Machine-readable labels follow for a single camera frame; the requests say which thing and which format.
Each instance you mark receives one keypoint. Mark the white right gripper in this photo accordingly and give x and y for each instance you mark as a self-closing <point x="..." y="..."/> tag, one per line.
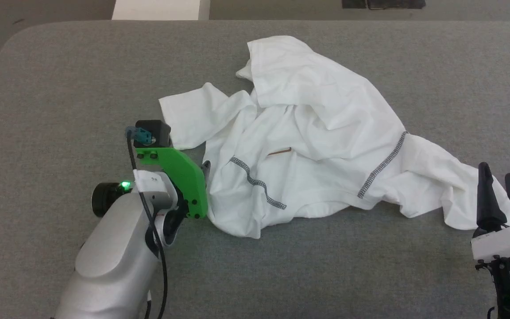
<point x="507" y="243"/>

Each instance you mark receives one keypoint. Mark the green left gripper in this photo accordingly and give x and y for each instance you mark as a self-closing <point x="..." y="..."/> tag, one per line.
<point x="184" y="181"/>

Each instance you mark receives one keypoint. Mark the white garment with grey stitching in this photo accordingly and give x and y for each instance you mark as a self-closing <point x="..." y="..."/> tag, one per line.
<point x="326" y="110"/>

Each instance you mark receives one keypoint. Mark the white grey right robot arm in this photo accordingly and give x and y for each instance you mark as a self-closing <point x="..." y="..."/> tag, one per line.
<point x="509" y="288"/>

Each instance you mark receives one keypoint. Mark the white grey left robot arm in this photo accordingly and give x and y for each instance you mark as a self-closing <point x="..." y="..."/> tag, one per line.
<point x="113" y="257"/>

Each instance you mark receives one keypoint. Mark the thin brown strip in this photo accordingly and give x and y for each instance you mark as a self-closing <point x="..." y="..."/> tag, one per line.
<point x="280" y="152"/>

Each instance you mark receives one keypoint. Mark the white box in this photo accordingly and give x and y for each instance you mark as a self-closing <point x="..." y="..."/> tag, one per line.
<point x="157" y="9"/>

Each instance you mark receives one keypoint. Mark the small black floor plate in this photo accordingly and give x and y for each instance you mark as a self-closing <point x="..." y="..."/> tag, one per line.
<point x="353" y="3"/>

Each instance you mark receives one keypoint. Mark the large black floor plate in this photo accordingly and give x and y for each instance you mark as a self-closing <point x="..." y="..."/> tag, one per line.
<point x="396" y="3"/>

